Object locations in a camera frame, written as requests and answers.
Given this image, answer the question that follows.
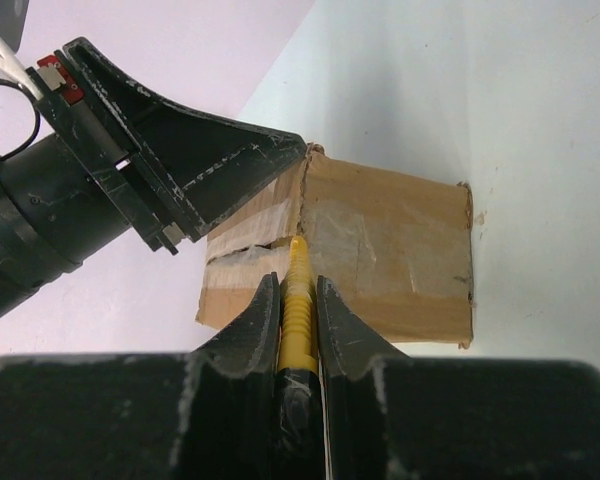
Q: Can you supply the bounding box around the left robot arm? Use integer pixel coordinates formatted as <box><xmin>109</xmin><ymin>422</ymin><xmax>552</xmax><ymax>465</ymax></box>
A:
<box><xmin>0</xmin><ymin>37</ymin><xmax>306</xmax><ymax>320</ymax></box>

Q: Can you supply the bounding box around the yellow utility knife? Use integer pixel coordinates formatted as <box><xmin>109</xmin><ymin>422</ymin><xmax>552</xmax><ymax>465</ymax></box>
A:
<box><xmin>272</xmin><ymin>235</ymin><xmax>324</xmax><ymax>479</ymax></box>

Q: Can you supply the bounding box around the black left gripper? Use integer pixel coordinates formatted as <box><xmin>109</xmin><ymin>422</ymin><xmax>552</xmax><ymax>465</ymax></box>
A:
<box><xmin>27</xmin><ymin>37</ymin><xmax>305</xmax><ymax>255</ymax></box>

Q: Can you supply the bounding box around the brown cardboard express box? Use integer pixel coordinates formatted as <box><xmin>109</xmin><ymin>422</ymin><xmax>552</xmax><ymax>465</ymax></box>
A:
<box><xmin>197</xmin><ymin>145</ymin><xmax>473</xmax><ymax>348</ymax></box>

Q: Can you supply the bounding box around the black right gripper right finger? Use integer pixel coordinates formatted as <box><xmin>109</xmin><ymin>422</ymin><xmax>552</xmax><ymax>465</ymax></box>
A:
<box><xmin>316</xmin><ymin>277</ymin><xmax>600</xmax><ymax>479</ymax></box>

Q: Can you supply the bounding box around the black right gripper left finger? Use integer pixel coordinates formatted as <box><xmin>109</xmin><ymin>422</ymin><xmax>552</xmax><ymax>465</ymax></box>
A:
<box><xmin>0</xmin><ymin>274</ymin><xmax>280</xmax><ymax>479</ymax></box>

